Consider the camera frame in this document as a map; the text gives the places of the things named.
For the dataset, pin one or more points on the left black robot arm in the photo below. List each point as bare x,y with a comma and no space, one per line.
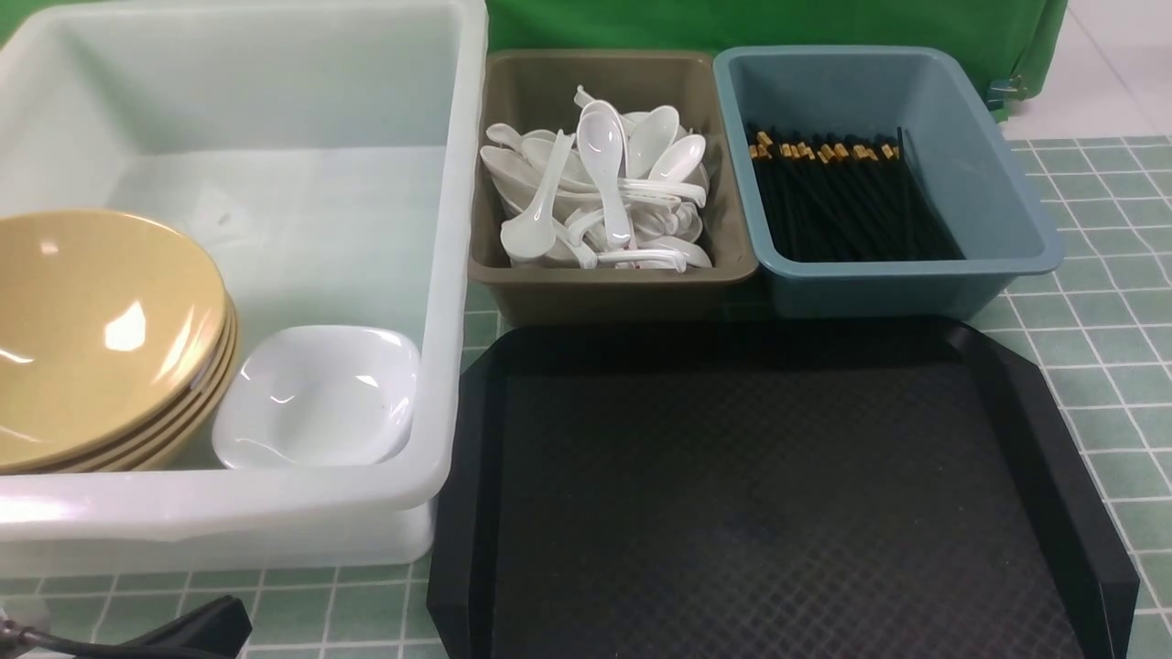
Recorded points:
218,629

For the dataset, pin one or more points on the olive brown spoon bin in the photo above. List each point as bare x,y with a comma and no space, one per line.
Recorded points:
533,89

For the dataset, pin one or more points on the white soup spoon centre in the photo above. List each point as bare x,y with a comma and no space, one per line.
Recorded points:
602,144

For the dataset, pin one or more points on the stacked white dish in bin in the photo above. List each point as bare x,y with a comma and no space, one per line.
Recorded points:
319,396

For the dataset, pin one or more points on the green backdrop cloth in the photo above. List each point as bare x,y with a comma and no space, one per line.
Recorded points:
1005,48

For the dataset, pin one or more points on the large translucent white plastic bin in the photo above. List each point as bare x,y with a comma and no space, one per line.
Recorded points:
324,153

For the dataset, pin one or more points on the pile of black chopsticks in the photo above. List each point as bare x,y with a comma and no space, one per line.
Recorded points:
846,199

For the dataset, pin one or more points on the white soup spoon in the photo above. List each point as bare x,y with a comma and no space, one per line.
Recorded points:
530,234
602,144

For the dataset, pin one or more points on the blue chopstick bin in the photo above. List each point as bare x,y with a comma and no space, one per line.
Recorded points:
964,165

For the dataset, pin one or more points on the black plastic serving tray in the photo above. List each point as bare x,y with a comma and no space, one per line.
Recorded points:
870,488

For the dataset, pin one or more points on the white soup spoon left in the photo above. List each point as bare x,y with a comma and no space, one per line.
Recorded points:
530,234

